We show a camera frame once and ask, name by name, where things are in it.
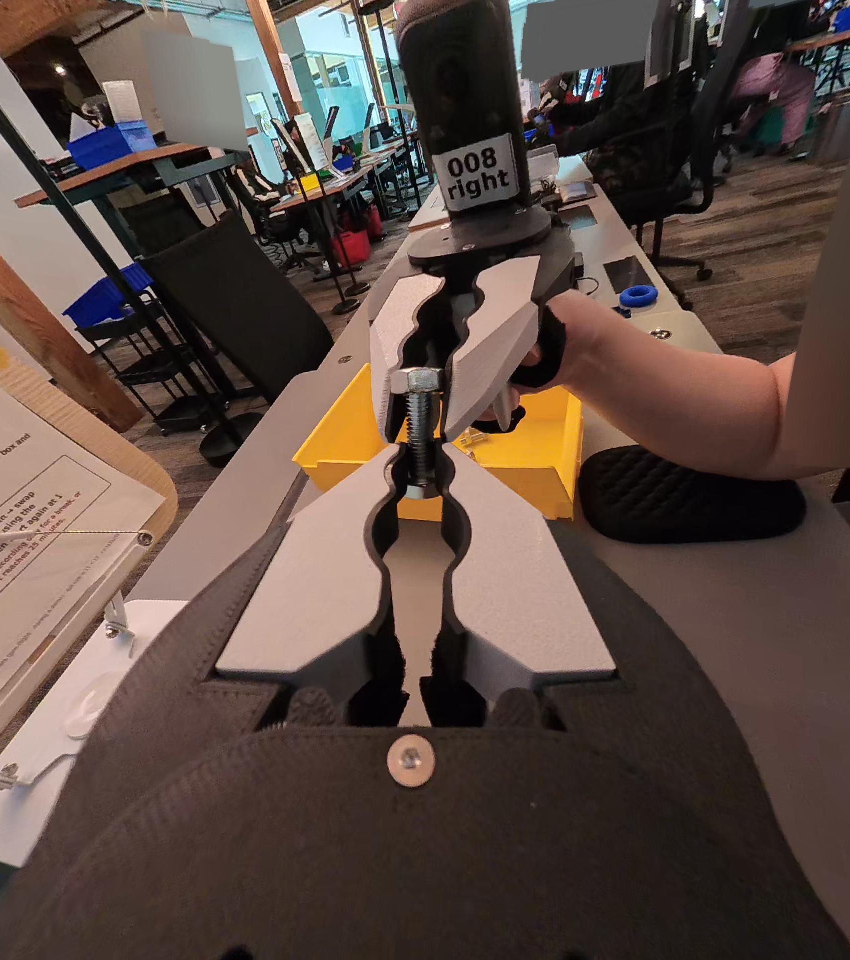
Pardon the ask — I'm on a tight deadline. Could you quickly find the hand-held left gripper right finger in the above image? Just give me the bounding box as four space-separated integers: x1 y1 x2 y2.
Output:
422 441 617 727

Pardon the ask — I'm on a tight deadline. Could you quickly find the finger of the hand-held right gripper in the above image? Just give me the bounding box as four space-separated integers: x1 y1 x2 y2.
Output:
440 255 543 442
368 273 447 444

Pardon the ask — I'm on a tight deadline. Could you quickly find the printed instruction sheet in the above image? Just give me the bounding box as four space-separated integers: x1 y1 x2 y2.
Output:
0 345 163 759

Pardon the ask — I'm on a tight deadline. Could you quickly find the instruction sheet on clipboard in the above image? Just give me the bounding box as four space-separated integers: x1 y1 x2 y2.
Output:
0 318 178 804

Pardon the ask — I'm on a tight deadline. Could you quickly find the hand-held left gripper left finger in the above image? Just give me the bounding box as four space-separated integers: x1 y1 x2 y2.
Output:
215 444 412 727

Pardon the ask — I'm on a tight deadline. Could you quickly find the red bin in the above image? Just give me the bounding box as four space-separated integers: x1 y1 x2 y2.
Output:
329 227 373 269

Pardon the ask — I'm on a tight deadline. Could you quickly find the wire page clip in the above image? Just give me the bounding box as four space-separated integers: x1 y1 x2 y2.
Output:
0 528 156 547

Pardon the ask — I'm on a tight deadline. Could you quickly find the white stand base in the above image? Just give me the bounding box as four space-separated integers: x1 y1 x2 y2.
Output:
0 598 189 870

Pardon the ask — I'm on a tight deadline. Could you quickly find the black mesh office chair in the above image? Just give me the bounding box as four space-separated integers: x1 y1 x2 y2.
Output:
141 210 336 406

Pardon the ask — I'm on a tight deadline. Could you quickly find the wooden top standing desk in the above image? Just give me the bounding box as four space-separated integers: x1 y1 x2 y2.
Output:
14 141 252 226

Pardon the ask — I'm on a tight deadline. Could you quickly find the yellow plastic bin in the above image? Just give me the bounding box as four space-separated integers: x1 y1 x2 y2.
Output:
292 363 585 522

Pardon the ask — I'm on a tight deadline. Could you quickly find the person's right forearm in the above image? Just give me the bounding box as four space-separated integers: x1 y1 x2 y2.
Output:
620 318 801 481

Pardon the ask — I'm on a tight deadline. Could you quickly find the steel bolt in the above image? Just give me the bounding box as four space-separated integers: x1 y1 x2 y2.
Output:
398 393 447 502

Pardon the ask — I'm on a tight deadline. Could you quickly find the black floor stand pole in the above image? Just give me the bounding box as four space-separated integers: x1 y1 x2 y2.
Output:
0 33 267 468

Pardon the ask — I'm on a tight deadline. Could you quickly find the black rolling cart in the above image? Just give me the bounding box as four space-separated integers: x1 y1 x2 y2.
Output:
78 292 242 436

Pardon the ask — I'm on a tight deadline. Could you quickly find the person's right hand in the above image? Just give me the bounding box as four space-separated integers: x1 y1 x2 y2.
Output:
477 288 621 445

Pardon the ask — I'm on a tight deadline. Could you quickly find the black wrist rest pad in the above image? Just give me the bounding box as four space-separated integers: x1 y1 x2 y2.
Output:
578 444 807 545

